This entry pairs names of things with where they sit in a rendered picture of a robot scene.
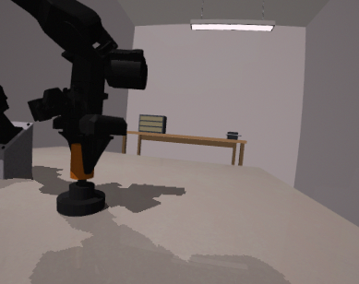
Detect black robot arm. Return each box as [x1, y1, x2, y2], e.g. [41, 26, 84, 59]
[0, 0, 148, 145]

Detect orange cylinder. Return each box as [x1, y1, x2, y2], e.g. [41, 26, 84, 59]
[70, 144, 94, 180]

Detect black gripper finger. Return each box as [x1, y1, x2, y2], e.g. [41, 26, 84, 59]
[58, 132, 83, 151]
[73, 134, 114, 175]

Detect black round pedestal with shaft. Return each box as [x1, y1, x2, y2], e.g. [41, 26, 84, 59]
[56, 179, 105, 217]

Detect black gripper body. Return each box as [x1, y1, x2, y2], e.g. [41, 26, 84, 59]
[53, 81, 127, 136]

